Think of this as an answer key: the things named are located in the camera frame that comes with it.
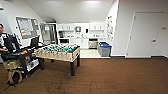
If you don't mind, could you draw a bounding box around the white two-door base cabinet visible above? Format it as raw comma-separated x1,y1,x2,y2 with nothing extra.
71,37,89,49

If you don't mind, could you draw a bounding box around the steel paper towel dispenser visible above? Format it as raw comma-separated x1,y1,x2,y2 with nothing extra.
74,25,82,34

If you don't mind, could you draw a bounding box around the blue-lid trash bin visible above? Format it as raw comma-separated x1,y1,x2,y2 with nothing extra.
99,44,112,58

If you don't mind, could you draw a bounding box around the black built-in microwave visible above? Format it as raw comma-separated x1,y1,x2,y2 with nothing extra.
59,38,70,45

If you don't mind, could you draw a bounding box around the green foosball table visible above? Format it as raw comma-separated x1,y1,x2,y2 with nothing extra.
34,44,81,77

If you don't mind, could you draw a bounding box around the dark coffee machine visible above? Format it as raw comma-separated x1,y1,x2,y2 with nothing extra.
58,31,64,38

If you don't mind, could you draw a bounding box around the stainless steel refrigerator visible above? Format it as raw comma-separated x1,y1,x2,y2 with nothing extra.
40,22,58,45

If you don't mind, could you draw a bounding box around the grey framed notice board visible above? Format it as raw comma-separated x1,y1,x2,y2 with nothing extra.
15,16,42,39

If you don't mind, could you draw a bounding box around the black wheeled cart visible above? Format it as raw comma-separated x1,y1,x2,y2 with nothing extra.
3,35,46,77

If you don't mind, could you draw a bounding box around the white door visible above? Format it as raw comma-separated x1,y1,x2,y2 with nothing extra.
125,12,166,58

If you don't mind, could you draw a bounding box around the yellow green basket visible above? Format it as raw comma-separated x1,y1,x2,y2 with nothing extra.
3,59,21,70

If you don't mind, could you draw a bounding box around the tan black backpack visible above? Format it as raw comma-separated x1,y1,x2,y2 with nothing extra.
7,69,24,85

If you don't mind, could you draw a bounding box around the man in dark shirt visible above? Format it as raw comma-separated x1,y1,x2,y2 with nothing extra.
0,23,21,54

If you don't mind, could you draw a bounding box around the three-door white wall cabinet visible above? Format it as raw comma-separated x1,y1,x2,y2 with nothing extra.
89,22,105,32

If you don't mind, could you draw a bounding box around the large colourful wall poster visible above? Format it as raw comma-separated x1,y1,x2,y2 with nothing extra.
105,14,114,43

